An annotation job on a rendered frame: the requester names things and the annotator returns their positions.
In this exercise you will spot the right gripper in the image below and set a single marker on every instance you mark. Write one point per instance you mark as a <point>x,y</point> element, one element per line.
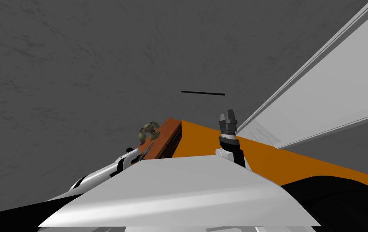
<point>228,125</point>

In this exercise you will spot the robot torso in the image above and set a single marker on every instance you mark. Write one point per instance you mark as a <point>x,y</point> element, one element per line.
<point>177,193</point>

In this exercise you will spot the thin black bar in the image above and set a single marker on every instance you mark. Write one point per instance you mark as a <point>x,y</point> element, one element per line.
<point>203,93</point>

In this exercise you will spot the brown drawer front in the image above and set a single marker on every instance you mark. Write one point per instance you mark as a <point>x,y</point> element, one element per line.
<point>164,137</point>

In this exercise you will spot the olive green knob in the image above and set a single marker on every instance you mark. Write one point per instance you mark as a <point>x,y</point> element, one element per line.
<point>148,130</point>

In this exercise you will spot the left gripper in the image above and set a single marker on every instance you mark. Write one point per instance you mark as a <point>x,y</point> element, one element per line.
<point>139,157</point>

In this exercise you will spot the white door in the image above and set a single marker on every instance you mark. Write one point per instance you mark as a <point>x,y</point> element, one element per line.
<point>338,83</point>

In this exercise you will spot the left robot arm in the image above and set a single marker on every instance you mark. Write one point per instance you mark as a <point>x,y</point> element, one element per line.
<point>98,176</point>

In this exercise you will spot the orange cabinet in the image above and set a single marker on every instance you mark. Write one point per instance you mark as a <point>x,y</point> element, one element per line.
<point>267,161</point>

